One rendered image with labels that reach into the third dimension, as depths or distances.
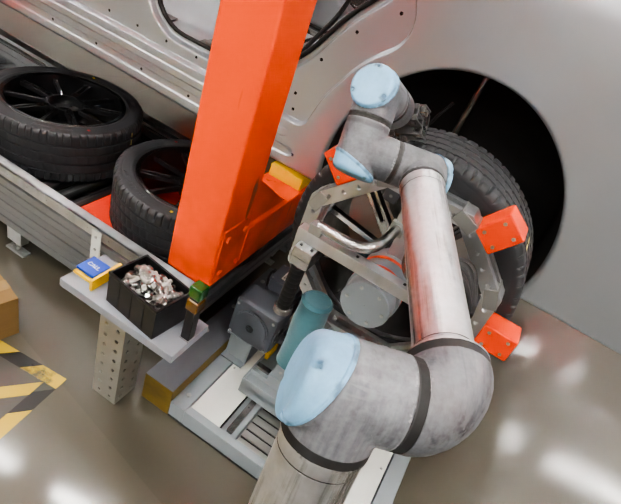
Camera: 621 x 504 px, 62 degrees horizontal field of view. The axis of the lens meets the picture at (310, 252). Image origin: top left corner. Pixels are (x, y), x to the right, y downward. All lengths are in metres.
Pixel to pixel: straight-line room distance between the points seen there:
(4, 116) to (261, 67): 1.36
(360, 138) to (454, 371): 0.54
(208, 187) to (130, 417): 0.88
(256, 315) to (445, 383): 1.22
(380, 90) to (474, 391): 0.60
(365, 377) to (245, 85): 0.88
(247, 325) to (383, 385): 1.27
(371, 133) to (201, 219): 0.65
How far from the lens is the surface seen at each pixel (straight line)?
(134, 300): 1.52
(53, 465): 1.84
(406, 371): 0.60
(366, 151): 1.02
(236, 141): 1.34
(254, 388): 1.88
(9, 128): 2.38
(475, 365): 0.67
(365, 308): 1.25
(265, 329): 1.78
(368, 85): 1.04
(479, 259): 1.27
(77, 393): 1.98
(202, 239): 1.53
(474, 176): 1.30
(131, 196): 1.98
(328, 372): 0.56
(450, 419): 0.62
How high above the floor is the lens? 1.61
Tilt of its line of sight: 35 degrees down
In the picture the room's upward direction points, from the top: 22 degrees clockwise
